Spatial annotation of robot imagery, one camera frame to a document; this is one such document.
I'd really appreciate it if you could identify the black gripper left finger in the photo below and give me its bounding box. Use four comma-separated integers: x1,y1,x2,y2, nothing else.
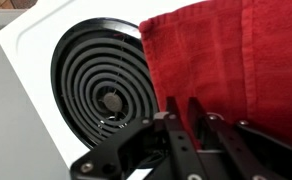
69,115,174,180

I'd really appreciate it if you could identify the front right coil burner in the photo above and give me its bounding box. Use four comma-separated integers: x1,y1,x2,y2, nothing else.
51,18,158,149

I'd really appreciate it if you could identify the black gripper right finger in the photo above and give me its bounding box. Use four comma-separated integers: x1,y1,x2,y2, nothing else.
187,98,292,180

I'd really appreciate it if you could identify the red cloth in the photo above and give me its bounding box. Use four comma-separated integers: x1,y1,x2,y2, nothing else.
139,0,292,142

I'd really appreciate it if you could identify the white electric stove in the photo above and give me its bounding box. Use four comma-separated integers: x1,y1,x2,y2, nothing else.
0,0,207,180

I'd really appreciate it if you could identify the white refrigerator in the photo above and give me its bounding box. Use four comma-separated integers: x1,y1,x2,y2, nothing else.
0,9,70,180

